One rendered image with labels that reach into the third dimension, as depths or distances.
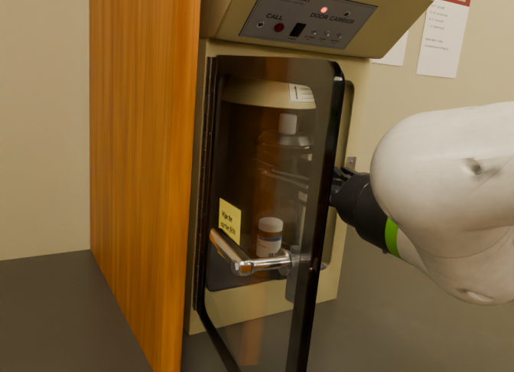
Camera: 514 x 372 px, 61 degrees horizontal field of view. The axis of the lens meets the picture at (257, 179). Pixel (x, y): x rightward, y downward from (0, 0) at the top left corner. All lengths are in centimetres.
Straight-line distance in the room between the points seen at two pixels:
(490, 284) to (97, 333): 58
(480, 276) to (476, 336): 49
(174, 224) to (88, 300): 36
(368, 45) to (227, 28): 25
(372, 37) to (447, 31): 95
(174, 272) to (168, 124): 19
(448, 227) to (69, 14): 85
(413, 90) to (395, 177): 123
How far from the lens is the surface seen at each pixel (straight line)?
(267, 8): 61
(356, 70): 81
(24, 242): 110
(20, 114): 103
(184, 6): 54
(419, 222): 38
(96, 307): 87
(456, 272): 45
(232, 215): 55
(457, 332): 93
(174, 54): 53
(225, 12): 60
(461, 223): 38
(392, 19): 74
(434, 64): 166
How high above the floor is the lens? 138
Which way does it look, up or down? 14 degrees down
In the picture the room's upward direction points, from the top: 5 degrees clockwise
